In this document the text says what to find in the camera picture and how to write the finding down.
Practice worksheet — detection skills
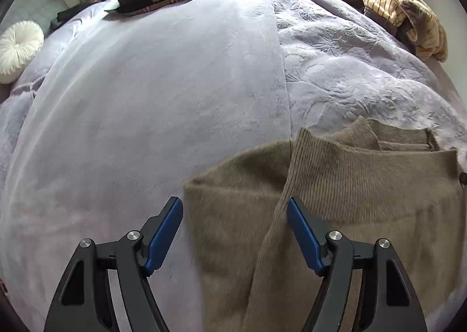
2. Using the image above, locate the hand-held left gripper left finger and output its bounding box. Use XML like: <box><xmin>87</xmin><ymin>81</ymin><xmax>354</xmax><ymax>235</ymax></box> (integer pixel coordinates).
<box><xmin>44</xmin><ymin>196</ymin><xmax>184</xmax><ymax>332</ymax></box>

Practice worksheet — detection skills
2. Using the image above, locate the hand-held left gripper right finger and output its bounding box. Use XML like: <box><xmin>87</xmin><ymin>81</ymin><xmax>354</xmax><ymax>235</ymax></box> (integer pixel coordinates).
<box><xmin>286</xmin><ymin>197</ymin><xmax>428</xmax><ymax>332</ymax></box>

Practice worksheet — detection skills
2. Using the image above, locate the brown knit sweater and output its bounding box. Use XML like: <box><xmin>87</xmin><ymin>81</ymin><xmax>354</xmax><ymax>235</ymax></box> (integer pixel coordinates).
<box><xmin>182</xmin><ymin>116</ymin><xmax>467</xmax><ymax>332</ymax></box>

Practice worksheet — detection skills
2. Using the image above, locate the smooth lavender blanket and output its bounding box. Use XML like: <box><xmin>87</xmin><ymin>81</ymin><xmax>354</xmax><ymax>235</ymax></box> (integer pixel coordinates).
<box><xmin>0</xmin><ymin>0</ymin><xmax>292</xmax><ymax>332</ymax></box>

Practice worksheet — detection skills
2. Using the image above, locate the embossed lavender blanket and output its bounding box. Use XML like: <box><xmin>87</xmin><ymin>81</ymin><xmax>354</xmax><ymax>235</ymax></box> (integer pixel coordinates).
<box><xmin>268</xmin><ymin>0</ymin><xmax>467</xmax><ymax>187</ymax></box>

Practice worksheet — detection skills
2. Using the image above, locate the white round cushion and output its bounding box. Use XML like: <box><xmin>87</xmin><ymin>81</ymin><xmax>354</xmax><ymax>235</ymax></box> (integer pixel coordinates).
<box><xmin>0</xmin><ymin>21</ymin><xmax>45</xmax><ymax>85</ymax></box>

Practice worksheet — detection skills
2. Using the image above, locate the cream striped garment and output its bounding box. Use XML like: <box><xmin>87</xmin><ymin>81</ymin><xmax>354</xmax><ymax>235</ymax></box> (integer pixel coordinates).
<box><xmin>295</xmin><ymin>0</ymin><xmax>449</xmax><ymax>63</ymax></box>

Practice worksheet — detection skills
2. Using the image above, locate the grey pillow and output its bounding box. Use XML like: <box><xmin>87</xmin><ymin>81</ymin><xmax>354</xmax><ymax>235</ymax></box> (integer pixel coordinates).
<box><xmin>0</xmin><ymin>0</ymin><xmax>70</xmax><ymax>37</ymax></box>

